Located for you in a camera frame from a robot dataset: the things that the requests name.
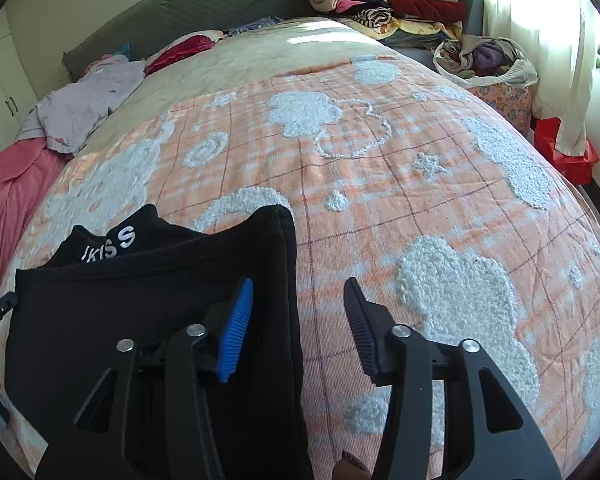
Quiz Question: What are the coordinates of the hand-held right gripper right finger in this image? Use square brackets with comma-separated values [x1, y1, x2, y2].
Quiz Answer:
[343, 277, 564, 480]

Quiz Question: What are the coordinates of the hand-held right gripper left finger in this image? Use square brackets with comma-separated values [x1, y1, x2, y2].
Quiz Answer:
[35, 277, 255, 480]

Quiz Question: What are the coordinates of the black sweater with orange cuffs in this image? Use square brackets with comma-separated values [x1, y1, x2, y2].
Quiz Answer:
[4, 203, 317, 480]

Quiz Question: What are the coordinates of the white plastic bag of clothes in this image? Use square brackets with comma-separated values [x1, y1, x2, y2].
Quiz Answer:
[432, 35, 539, 92]

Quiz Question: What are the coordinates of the pink blanket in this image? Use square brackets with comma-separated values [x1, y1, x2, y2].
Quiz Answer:
[0, 136, 74, 312]

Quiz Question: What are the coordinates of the orange checked blanket white pattern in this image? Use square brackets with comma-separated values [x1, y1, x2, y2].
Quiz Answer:
[0, 52, 600, 480]

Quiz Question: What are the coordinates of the cream wardrobe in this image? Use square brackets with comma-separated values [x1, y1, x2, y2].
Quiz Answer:
[0, 5, 42, 164]

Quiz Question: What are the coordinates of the lilac garment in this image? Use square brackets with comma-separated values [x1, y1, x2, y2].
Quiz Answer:
[14, 54, 147, 157]

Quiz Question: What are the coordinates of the red bag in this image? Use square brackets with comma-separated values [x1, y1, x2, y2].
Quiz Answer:
[532, 117, 600, 187]

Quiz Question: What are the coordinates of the floral storage box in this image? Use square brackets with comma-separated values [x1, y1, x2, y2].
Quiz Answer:
[466, 82, 534, 137]

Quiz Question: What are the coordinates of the beige bed sheet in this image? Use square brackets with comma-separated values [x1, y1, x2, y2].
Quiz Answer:
[72, 16, 397, 163]

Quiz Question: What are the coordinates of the red cloth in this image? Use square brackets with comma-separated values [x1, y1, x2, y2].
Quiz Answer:
[144, 30, 227, 77]

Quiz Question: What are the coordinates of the dark patterned cloth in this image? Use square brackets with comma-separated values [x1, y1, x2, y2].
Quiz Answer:
[224, 16, 286, 37]

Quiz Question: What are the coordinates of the grey quilted headboard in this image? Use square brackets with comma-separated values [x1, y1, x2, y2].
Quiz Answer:
[61, 0, 332, 84]

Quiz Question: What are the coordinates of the cream curtain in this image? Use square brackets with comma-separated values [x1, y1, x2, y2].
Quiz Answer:
[479, 0, 600, 157]

